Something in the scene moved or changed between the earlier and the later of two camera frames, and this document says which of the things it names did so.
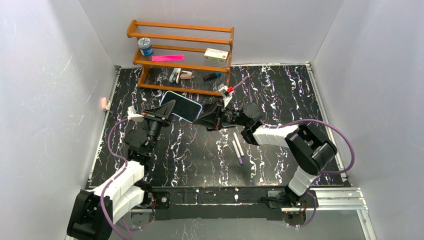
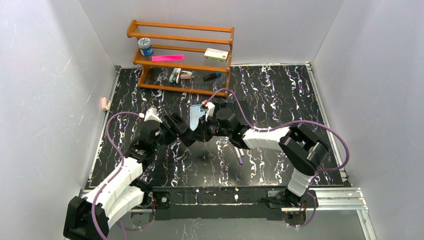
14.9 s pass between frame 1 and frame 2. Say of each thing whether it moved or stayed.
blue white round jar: stayed
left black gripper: moved
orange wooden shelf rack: stayed
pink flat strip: stayed
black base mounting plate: stayed
